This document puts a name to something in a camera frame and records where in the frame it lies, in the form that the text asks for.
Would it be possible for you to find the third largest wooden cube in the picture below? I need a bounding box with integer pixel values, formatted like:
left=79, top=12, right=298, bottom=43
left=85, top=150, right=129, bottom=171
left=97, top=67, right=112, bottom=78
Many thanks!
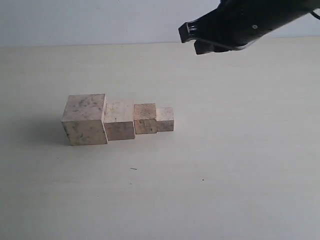
left=133, top=103, right=158, bottom=135

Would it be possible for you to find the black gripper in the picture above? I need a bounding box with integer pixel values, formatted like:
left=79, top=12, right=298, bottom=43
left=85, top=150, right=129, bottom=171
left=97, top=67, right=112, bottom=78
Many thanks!
left=178, top=0, right=320, bottom=55

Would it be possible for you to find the smallest wooden cube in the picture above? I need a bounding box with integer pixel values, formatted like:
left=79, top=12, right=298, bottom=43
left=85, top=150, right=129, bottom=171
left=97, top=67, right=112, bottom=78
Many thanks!
left=156, top=107, right=175, bottom=132

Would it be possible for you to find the second largest wooden cube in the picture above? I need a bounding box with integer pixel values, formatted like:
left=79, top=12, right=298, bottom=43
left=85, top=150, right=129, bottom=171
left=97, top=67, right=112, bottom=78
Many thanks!
left=104, top=101, right=136, bottom=141

